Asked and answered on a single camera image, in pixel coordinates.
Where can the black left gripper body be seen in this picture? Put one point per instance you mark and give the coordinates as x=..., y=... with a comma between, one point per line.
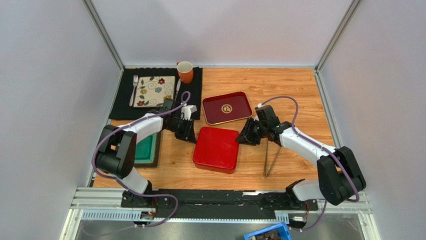
x=181, y=128

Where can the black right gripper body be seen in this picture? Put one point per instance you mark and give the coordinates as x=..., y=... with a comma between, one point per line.
x=250, y=131

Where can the red tin lid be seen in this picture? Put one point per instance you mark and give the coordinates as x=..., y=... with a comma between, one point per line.
x=216, y=150

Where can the red chocolate serving tray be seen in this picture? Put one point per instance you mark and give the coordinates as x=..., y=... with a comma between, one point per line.
x=226, y=108

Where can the metal serving tongs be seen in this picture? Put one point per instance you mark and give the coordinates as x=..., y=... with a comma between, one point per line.
x=269, y=164

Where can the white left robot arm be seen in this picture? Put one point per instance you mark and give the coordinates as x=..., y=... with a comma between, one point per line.
x=115, y=153

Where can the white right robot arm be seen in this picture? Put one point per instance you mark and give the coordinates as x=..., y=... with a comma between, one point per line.
x=339, y=177

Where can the silver table knife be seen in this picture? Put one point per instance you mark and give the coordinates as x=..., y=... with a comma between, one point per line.
x=177, y=88

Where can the turquoise glazed dark plate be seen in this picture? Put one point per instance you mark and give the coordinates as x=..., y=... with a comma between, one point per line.
x=147, y=151

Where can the floral square plate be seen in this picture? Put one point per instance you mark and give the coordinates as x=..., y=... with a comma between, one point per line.
x=152, y=91

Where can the black cloth placemat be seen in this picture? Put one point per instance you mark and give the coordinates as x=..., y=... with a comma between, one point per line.
x=121, y=109

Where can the orange mug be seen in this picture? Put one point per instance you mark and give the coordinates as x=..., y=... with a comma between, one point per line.
x=185, y=71

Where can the silver fork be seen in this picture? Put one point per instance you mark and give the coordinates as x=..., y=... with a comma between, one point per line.
x=134, y=86

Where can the blue plastic bin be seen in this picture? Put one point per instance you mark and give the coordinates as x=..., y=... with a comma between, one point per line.
x=278, y=231

